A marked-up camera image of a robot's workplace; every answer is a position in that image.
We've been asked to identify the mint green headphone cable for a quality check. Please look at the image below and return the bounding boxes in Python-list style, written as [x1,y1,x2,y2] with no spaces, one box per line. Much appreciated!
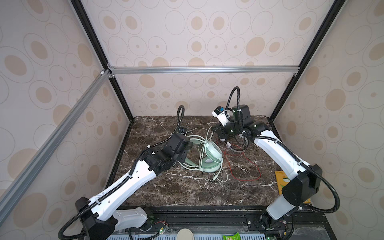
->
[182,125,230,184]

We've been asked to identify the mint green headphones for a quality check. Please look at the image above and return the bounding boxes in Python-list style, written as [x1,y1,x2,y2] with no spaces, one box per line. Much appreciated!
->
[179,135,223,173]

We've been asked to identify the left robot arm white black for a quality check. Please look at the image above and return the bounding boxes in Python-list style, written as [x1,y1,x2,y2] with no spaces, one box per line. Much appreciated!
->
[58,105,193,240]

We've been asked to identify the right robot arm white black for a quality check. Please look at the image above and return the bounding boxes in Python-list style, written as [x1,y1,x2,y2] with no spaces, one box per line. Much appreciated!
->
[212,87,341,229]

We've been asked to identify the white black headphones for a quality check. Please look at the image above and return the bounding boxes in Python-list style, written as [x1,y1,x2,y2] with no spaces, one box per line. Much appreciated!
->
[224,138,250,154]

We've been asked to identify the yellow chips bag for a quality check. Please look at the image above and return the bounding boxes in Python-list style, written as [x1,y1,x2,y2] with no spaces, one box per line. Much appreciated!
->
[275,171,315,206]

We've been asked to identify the cream lid jar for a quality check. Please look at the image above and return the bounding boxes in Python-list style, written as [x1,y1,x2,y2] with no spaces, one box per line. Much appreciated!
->
[176,229,194,240]

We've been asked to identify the green snack packet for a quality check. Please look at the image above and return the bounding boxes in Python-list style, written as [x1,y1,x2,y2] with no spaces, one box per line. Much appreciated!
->
[222,233,241,240]

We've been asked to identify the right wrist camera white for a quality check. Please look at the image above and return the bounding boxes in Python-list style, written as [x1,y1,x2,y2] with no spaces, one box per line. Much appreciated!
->
[212,106,230,127]

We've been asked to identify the red headphone cable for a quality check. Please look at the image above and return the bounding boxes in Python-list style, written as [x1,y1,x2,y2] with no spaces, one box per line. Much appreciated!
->
[215,131,262,182]

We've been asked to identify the silver aluminium back rail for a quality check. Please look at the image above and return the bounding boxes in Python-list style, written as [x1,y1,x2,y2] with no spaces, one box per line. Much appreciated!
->
[102,65,300,76]

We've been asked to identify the silver aluminium rail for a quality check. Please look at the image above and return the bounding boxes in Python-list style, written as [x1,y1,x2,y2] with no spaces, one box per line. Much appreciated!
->
[1,70,111,225]
[102,65,300,76]

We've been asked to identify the black mounting base rail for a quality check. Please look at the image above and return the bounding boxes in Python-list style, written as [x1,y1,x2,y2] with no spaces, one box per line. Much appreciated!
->
[106,206,336,240]

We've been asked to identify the black frame post left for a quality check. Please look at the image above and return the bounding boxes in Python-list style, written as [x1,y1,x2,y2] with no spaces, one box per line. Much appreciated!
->
[69,0,135,122]

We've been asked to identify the black frame post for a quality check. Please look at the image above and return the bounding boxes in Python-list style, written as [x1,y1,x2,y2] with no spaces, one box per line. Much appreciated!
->
[69,0,135,122]
[269,0,346,122]

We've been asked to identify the black frame post right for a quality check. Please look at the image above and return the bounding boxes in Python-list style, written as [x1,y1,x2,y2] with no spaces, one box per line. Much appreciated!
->
[269,0,346,122]

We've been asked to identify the silver aluminium left rail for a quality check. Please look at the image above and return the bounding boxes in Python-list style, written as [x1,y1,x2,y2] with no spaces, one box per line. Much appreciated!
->
[1,70,111,225]

